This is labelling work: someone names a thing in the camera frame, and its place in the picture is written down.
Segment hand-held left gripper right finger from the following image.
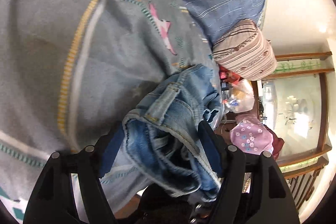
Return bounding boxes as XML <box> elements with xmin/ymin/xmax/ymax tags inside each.
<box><xmin>198</xmin><ymin>121</ymin><xmax>300</xmax><ymax>224</ymax></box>

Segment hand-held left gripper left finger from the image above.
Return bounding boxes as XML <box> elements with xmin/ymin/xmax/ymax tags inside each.
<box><xmin>22</xmin><ymin>126</ymin><xmax>126</xmax><ymax>224</ymax></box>

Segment blue denim pants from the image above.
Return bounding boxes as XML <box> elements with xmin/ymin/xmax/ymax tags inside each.
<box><xmin>122</xmin><ymin>64</ymin><xmax>225</xmax><ymax>202</ymax></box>

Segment pink floral cloth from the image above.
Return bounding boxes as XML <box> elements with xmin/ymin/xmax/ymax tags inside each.
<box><xmin>230</xmin><ymin>114</ymin><xmax>275</xmax><ymax>154</ymax></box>

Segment clear plastic bag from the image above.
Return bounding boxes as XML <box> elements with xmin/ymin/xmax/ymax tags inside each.
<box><xmin>223</xmin><ymin>78</ymin><xmax>256</xmax><ymax>114</ymax></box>

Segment dark red cloth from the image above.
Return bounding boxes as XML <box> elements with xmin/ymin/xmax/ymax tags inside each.
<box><xmin>265</xmin><ymin>126</ymin><xmax>285</xmax><ymax>160</ymax></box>

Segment red packet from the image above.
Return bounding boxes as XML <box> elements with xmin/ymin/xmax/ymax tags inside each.
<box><xmin>219</xmin><ymin>67</ymin><xmax>242</xmax><ymax>83</ymax></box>

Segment wooden framed glass door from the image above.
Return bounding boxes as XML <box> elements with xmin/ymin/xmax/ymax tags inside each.
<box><xmin>259</xmin><ymin>52</ymin><xmax>333</xmax><ymax>172</ymax></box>

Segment wooden slatted railing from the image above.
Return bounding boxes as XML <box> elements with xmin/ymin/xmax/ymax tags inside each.
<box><xmin>283</xmin><ymin>157</ymin><xmax>329</xmax><ymax>211</ymax></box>

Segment striped floral pillow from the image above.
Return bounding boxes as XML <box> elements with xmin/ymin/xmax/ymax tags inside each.
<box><xmin>211</xmin><ymin>19</ymin><xmax>278</xmax><ymax>82</ymax></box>

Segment grey star-print bed sheet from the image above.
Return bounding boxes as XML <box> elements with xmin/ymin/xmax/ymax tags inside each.
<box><xmin>0</xmin><ymin>0</ymin><xmax>221</xmax><ymax>220</ymax></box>

